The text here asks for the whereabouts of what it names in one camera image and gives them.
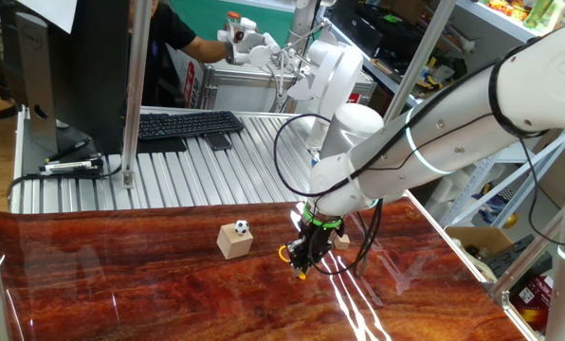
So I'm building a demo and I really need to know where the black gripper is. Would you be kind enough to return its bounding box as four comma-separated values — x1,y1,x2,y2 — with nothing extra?
284,221,346,280

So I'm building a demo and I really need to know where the yellow bubble ring wand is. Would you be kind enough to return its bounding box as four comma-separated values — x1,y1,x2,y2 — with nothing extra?
277,243,308,281

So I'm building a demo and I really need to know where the white haptic control device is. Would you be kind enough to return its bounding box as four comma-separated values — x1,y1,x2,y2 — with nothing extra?
215,16,365,153

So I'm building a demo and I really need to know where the person bare forearm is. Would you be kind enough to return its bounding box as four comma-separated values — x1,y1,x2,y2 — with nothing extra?
181,35,230,63

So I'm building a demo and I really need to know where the person hand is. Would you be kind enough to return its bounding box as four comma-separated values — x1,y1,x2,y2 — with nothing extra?
223,37,242,66

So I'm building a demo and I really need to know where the large wooden block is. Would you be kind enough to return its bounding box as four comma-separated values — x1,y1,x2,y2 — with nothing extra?
215,222,255,260

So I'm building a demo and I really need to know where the glossy wood-grain mat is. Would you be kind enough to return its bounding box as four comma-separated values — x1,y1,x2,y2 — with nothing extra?
0,196,530,341

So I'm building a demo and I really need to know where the black smartphone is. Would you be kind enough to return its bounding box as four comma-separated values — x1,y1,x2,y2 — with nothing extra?
202,131,233,152

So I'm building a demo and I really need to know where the brown cardboard box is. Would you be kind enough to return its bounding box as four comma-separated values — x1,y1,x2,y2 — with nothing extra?
446,225,515,271

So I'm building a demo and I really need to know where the black keyboard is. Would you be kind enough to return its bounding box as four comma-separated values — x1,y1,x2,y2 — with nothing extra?
137,110,246,141

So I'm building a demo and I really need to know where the black desk pad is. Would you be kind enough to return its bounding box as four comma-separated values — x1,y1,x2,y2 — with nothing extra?
135,136,189,155

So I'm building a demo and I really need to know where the blue cloth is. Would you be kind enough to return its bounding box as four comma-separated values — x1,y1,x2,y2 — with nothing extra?
471,187,507,224

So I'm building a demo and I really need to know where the black plastic part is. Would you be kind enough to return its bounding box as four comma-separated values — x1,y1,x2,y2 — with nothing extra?
482,234,554,280

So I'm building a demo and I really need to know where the red printed box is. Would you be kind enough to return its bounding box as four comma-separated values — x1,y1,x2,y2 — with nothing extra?
509,276,565,333

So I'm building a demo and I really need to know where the black storage crate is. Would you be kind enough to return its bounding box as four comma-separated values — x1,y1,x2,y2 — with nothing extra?
327,0,426,61

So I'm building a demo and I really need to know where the orange juice bottle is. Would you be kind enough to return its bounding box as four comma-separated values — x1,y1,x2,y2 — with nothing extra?
225,9,244,30

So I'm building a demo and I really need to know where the white black marker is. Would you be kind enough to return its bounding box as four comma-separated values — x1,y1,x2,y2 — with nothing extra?
38,158,105,175

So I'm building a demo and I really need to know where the person black shirt torso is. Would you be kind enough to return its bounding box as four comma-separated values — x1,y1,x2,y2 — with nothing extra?
142,0,198,109

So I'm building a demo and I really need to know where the green partition board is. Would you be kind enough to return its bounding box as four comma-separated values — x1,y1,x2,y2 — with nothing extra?
168,0,297,51

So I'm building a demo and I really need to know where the black pen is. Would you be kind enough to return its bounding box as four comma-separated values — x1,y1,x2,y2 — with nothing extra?
45,136,94,165

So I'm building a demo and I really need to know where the black computer monitor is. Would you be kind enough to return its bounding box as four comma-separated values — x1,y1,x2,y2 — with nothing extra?
0,0,132,156

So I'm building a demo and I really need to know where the white metal shelf rack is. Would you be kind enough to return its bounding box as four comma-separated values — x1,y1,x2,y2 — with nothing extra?
318,0,565,228

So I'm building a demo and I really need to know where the silver monitor stand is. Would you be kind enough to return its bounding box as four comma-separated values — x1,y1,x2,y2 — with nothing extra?
14,11,70,153

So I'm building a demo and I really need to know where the white paper sheet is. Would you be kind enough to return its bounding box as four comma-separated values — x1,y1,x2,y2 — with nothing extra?
14,0,79,35

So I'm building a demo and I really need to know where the green flange adapter ring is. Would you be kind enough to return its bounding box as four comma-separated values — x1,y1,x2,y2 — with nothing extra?
302,203,344,230

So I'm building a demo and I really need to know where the black camera cable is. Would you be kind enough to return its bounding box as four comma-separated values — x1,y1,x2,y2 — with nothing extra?
272,113,565,280

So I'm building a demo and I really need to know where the thin black table cable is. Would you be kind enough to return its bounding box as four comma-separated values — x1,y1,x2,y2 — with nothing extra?
6,163,123,214

